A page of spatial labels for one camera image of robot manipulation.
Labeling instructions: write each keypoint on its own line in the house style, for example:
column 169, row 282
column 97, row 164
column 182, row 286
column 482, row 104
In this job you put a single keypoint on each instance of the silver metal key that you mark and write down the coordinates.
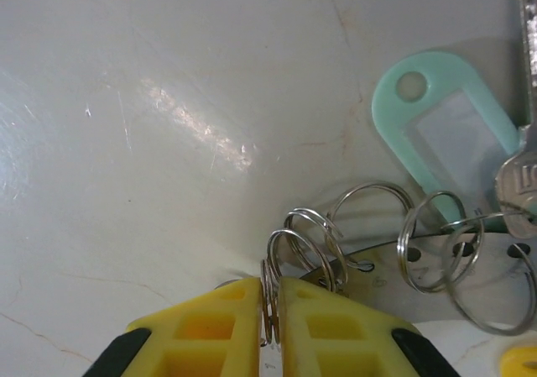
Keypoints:
column 518, row 184

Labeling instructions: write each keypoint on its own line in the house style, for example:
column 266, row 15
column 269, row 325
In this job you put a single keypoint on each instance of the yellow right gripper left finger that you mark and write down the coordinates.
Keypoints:
column 210, row 331

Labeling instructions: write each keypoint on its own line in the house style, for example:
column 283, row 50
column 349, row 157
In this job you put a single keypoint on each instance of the mint green plastic key tag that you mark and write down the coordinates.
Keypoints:
column 390, row 108

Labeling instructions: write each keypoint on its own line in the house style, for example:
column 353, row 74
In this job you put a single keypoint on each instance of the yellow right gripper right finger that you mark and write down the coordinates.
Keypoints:
column 335, row 331

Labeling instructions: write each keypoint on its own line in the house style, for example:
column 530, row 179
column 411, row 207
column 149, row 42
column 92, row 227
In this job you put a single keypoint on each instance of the yellow plastic key tag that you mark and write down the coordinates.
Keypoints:
column 518, row 360

